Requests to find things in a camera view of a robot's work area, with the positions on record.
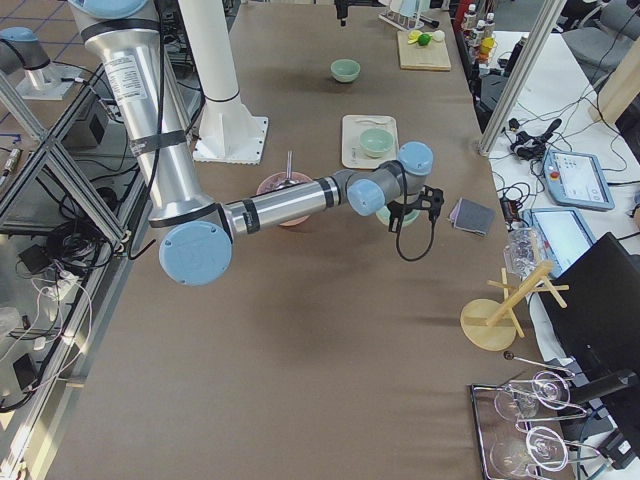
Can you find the pink bowl with ice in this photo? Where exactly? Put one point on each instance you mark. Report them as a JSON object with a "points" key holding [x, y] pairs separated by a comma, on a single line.
{"points": [[266, 185]]}

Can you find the wire glass rack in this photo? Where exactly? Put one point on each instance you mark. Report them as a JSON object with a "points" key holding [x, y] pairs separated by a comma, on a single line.
{"points": [[518, 424]]}

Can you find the white spoon on tray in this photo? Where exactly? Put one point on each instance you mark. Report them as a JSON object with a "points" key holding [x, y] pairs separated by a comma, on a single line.
{"points": [[375, 121]]}

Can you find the grey folded cloth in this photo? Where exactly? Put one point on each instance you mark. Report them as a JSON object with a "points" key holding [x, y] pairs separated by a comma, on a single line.
{"points": [[471, 217]]}

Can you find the teach pendant tablet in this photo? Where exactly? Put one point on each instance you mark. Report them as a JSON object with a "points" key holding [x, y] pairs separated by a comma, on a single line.
{"points": [[576, 179], [565, 234]]}

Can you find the wine glass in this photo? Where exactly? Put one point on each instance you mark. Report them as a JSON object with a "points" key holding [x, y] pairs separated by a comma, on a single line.
{"points": [[523, 399], [535, 454]]}

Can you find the green bowl on tray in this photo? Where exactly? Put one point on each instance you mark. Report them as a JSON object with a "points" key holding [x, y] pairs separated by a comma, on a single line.
{"points": [[376, 142]]}

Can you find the clear glass mug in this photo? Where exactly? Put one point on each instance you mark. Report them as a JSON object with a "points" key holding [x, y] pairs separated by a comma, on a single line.
{"points": [[523, 252]]}

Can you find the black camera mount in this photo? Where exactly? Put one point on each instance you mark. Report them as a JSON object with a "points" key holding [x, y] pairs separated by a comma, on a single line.
{"points": [[428, 199]]}

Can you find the wooden cutting board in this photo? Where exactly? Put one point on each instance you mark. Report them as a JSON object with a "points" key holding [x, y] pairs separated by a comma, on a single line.
{"points": [[432, 57]]}

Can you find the green lime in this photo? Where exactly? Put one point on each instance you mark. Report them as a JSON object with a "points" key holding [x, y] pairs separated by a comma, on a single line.
{"points": [[423, 39]]}

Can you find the metal ice scoop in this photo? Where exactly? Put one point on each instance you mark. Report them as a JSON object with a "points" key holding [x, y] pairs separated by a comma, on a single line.
{"points": [[289, 167]]}

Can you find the black monitor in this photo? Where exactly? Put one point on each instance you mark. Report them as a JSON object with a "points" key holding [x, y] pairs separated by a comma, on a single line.
{"points": [[599, 325]]}

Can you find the lemon slice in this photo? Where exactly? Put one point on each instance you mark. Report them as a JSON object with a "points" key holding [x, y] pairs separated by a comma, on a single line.
{"points": [[413, 36]]}

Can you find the wooden mug tree stand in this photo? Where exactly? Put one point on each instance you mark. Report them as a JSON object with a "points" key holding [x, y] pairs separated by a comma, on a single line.
{"points": [[493, 325]]}

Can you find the lower wine glass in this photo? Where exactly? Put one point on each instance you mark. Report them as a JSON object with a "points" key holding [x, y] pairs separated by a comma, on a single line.
{"points": [[535, 454]]}

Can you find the upper wine glass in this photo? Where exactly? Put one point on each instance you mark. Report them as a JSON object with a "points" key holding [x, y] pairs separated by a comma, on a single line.
{"points": [[523, 399]]}

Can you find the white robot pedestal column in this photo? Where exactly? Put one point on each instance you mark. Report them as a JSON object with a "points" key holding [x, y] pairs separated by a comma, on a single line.
{"points": [[228, 132]]}

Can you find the aluminium frame post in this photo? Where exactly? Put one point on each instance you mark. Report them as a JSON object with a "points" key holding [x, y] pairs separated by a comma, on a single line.
{"points": [[543, 25]]}

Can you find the green bowl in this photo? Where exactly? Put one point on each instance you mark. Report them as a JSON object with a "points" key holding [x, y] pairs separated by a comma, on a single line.
{"points": [[383, 214], [376, 142], [345, 70]]}

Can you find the cream plastic tray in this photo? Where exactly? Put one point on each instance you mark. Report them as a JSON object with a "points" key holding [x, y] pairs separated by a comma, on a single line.
{"points": [[352, 154]]}

